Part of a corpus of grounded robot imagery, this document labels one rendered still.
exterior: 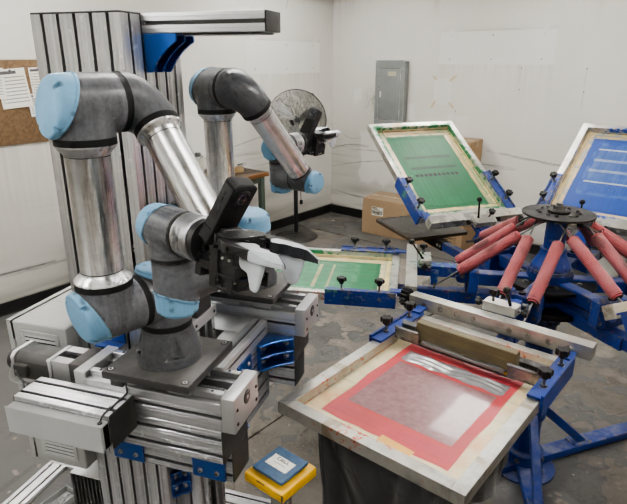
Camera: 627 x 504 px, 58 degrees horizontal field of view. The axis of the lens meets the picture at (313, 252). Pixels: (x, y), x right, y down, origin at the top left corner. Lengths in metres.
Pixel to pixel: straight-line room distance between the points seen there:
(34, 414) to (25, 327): 0.38
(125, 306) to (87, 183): 0.26
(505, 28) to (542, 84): 0.67
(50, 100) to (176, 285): 0.40
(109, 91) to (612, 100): 5.17
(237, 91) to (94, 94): 0.60
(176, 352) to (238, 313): 0.49
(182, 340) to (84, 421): 0.27
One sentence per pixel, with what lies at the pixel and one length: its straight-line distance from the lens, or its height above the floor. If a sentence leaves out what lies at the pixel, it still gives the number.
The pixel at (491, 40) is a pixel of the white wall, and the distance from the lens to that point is 6.24.
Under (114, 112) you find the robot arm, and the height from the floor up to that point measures 1.83.
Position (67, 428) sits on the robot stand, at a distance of 1.42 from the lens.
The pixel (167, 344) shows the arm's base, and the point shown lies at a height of 1.32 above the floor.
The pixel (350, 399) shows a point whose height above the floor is 0.96.
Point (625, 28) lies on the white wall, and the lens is 5.88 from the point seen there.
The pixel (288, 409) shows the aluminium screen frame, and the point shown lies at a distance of 1.66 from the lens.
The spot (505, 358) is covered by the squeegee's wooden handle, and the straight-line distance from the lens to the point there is 1.90.
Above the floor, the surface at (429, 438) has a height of 0.95.
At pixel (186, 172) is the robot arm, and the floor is 1.72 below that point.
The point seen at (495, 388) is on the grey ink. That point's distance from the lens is 1.88.
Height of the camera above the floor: 1.92
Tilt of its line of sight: 19 degrees down
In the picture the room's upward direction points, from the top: straight up
